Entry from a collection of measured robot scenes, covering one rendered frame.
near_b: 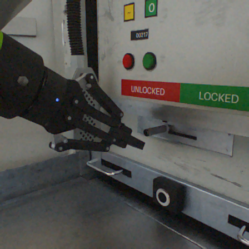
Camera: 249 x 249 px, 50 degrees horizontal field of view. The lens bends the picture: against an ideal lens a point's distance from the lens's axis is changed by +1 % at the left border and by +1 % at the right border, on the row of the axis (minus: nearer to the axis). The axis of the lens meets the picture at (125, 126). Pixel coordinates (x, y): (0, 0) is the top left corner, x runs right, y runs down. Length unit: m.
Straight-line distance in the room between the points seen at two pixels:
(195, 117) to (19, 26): 0.47
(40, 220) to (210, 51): 0.42
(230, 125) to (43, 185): 0.45
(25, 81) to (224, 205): 0.35
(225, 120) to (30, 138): 0.51
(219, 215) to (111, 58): 0.39
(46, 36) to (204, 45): 0.42
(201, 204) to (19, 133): 0.48
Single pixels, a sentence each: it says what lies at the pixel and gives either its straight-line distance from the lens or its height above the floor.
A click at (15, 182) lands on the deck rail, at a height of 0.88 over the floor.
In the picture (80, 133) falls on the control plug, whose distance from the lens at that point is 0.58.
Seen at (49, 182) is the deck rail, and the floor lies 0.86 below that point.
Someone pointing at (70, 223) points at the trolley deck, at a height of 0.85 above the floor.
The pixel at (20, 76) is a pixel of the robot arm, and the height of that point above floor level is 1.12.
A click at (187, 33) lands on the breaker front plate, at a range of 0.48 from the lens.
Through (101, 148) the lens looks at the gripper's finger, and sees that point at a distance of 0.44.
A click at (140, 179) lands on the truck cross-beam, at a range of 0.58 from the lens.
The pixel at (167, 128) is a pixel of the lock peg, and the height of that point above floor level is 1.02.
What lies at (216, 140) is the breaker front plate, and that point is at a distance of 0.46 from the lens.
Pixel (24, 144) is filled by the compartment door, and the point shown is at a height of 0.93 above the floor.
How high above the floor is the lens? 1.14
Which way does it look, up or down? 13 degrees down
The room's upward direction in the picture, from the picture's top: straight up
